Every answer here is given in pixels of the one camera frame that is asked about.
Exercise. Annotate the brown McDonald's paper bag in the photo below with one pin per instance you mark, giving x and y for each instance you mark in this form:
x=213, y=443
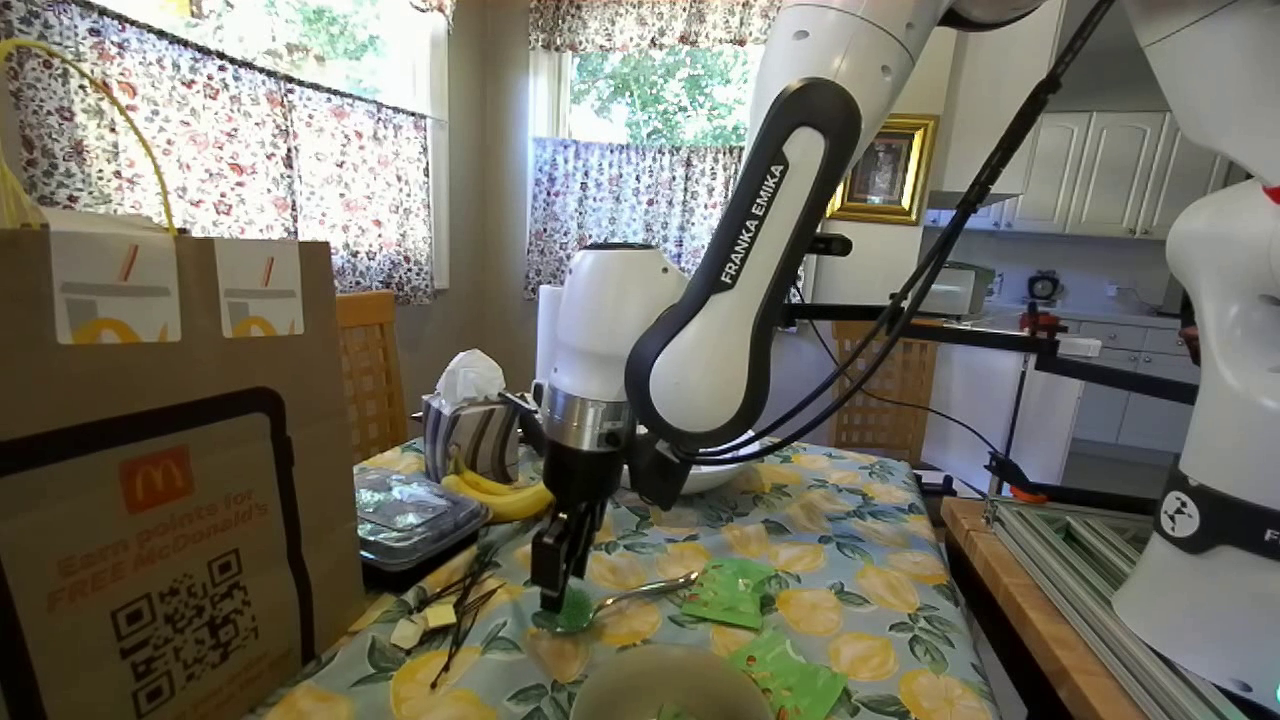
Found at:
x=163, y=533

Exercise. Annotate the striped cloth bundle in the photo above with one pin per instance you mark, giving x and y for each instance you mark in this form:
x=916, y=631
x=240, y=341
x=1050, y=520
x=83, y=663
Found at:
x=472, y=443

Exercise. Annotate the wooden workbench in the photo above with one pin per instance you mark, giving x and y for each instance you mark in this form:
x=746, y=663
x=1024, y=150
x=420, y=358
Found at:
x=1012, y=602

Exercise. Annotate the thin black sticks bundle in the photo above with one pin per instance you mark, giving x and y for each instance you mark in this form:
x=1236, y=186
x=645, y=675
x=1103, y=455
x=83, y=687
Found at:
x=464, y=602

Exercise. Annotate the aluminium rail base plate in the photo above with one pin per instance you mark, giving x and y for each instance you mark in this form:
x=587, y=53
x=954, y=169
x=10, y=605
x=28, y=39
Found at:
x=1094, y=575

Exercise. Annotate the white plastic bag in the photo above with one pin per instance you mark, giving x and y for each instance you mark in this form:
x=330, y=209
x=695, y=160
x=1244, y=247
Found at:
x=470, y=376

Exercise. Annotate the floral curtain valance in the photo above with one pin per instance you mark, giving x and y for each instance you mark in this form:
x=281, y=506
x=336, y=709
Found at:
x=642, y=23

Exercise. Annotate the black stereo camera bar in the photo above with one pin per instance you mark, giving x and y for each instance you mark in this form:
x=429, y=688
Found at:
x=829, y=247

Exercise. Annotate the wooden wicker back chair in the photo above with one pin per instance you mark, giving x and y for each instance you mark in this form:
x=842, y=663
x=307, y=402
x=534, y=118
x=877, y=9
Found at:
x=880, y=386
x=373, y=372

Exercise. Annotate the narrow floral curtain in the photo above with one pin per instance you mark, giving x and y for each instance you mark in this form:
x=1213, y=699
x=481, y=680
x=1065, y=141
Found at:
x=603, y=186

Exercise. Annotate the yellow banana bunch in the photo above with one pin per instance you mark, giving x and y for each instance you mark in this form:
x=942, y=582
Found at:
x=503, y=499

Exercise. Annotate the round green toy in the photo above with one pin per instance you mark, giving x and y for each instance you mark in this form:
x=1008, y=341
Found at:
x=578, y=615

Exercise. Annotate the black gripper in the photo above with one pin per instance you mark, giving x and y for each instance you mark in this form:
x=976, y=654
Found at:
x=578, y=486

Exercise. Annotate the white Franka Panda arm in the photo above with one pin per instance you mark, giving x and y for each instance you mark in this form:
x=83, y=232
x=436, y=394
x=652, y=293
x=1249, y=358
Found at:
x=603, y=322

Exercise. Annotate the lemon print tablecloth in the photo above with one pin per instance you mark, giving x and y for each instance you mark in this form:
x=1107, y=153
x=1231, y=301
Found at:
x=854, y=584

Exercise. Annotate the wide floral curtain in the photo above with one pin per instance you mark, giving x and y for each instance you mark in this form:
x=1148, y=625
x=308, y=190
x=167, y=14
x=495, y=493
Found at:
x=265, y=160

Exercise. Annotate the dark lidded food container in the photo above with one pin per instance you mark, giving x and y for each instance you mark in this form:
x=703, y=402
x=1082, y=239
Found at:
x=407, y=524

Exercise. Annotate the white kitchen cabinets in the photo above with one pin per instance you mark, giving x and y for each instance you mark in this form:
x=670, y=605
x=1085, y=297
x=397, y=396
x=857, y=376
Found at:
x=1145, y=173

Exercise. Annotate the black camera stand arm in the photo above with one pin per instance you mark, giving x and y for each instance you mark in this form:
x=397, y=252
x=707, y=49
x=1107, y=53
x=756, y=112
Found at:
x=1134, y=380

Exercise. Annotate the white countertop appliance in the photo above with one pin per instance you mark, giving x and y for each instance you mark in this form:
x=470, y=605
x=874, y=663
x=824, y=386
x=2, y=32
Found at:
x=959, y=293

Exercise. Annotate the small cream white packet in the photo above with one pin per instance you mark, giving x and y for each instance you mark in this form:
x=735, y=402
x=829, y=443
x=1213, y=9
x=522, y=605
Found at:
x=435, y=616

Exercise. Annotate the gold framed picture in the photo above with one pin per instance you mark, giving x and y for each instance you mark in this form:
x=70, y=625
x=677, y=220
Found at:
x=887, y=169

